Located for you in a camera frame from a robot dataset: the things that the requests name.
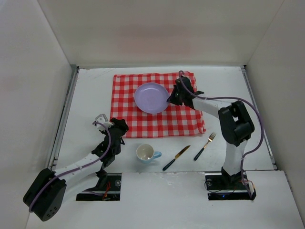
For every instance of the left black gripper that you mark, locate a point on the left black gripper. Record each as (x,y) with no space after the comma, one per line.
(119,126)

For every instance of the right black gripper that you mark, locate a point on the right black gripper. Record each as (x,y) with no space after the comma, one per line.
(176,96)

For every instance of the lilac plastic plate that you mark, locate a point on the lilac plastic plate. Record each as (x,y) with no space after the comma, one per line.
(151,98)

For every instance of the white mug blue handle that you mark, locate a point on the white mug blue handle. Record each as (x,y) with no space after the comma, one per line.
(146,153)

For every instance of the gold knife dark handle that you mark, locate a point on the gold knife dark handle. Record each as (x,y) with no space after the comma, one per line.
(175,158)

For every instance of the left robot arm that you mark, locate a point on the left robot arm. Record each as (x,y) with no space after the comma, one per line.
(52,187)

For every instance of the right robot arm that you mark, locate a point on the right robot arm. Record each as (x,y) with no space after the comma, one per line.
(235,122)

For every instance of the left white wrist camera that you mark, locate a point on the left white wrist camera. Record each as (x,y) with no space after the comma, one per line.
(101,122)

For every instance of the gold fork dark handle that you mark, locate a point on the gold fork dark handle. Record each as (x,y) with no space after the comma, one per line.
(210,139)

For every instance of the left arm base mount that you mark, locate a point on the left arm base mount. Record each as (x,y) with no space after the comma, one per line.
(108,188)

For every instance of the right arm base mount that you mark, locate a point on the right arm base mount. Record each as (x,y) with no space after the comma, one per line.
(219,187)

